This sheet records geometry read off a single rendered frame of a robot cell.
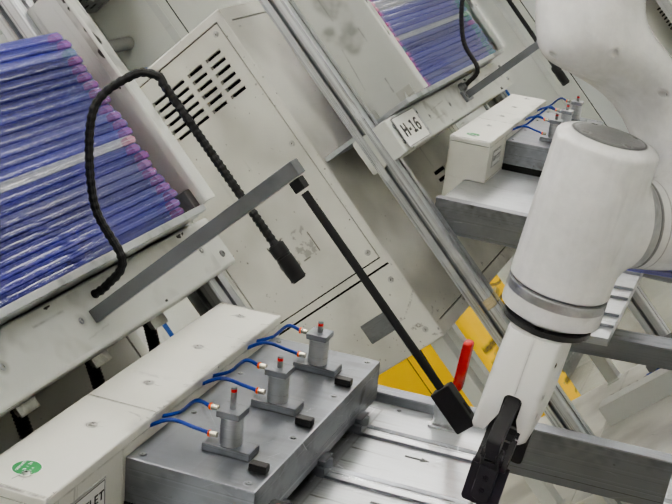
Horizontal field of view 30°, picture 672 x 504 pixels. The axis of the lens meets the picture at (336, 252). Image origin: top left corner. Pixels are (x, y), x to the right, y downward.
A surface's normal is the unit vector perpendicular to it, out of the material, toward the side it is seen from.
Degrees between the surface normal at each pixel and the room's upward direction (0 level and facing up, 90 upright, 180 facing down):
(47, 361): 90
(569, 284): 103
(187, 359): 43
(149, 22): 90
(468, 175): 90
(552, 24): 65
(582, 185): 86
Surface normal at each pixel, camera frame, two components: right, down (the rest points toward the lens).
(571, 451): -0.36, 0.27
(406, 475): 0.08, -0.94
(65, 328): 0.73, -0.51
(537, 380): -0.13, 0.25
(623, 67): -0.09, 0.81
